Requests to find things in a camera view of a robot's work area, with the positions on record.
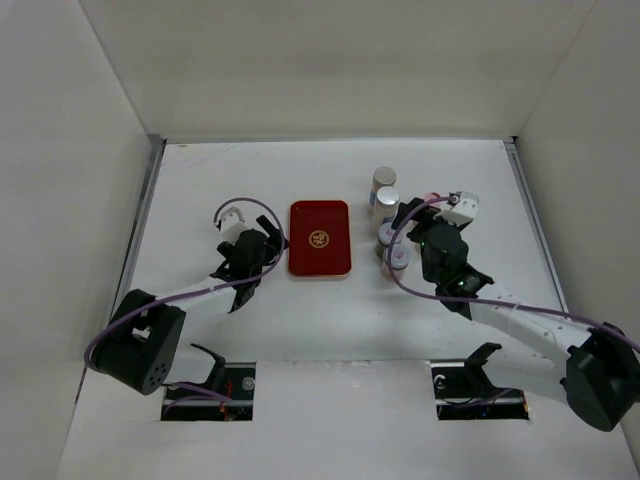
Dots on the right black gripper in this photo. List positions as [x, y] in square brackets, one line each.
[423, 213]

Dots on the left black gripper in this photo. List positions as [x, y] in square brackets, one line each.
[274, 244]

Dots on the short jar white lid red logo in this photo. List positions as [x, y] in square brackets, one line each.
[395, 261]

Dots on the tall jar silver lid white beads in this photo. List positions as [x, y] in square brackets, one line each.
[385, 205]

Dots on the tall jar silver lid blue label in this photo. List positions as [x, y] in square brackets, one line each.
[383, 176]

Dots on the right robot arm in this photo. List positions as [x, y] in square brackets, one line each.
[591, 367]

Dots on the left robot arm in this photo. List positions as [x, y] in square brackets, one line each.
[152, 342]

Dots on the red rectangular tray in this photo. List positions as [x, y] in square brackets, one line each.
[319, 239]

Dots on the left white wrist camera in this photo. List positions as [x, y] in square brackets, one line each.
[231, 224]

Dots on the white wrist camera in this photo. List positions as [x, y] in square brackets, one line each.
[231, 224]
[462, 208]

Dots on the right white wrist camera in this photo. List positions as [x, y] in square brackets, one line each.
[462, 208]

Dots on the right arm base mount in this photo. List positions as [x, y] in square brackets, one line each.
[463, 391]

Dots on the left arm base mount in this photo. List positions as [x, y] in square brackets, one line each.
[220, 385]

